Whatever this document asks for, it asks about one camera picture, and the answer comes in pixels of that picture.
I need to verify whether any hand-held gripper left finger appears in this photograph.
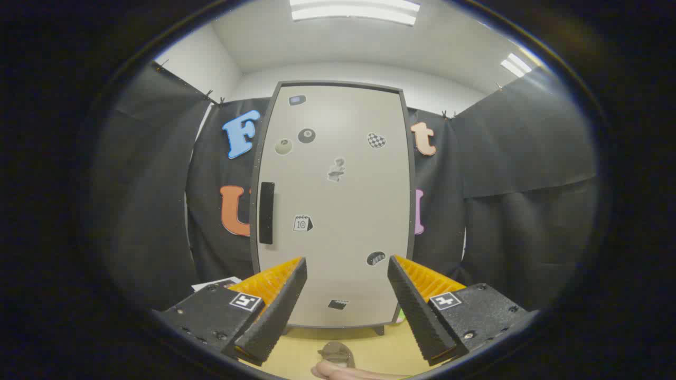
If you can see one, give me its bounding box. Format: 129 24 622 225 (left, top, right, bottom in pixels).
152 256 308 367

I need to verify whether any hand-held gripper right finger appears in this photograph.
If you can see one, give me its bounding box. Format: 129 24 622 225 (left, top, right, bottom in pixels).
387 255 540 367

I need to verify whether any black cabinet door handle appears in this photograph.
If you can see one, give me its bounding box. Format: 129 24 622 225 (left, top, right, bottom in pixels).
259 182 276 245

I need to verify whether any grey shoe cabinet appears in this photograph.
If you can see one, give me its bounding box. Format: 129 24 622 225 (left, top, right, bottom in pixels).
249 80 417 336

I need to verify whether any white shoe cabinet door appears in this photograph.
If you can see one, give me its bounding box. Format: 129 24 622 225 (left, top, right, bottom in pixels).
256 84 410 328

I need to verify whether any white cover book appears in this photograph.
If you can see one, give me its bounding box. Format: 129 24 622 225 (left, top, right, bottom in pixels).
191 277 242 292

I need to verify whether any black backdrop cloth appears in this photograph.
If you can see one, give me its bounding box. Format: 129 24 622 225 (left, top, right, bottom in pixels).
90 61 600 312

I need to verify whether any small ceiling light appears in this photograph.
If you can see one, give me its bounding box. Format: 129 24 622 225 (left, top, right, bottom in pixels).
500 52 533 78

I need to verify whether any long ceiling light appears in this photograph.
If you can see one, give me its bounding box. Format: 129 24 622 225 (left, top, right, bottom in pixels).
289 0 421 27

